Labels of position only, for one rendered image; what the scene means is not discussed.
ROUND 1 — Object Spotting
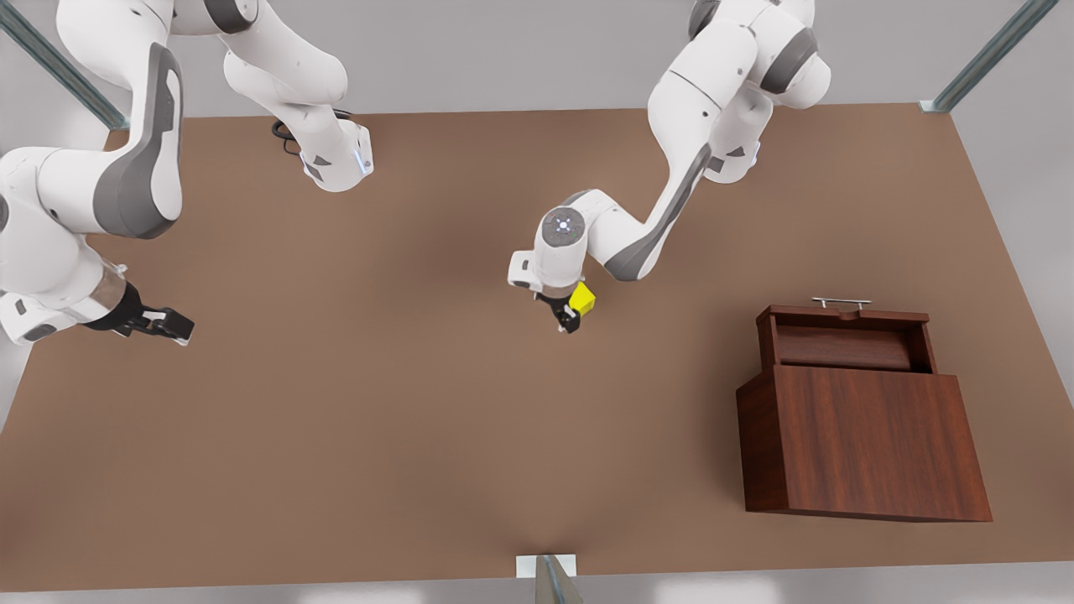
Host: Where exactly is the brown wooden drawer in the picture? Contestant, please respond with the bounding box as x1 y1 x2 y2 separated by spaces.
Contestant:
755 296 937 375

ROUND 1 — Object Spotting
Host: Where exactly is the brown wooden cabinet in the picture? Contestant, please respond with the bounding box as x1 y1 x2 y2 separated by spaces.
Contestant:
736 364 993 523

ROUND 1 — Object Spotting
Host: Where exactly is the black cable loop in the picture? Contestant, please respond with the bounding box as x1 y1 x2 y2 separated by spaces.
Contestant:
271 107 355 158

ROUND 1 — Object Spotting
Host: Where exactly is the silver frame post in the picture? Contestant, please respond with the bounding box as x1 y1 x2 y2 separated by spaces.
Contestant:
514 553 585 604
918 0 1061 115
0 0 129 132

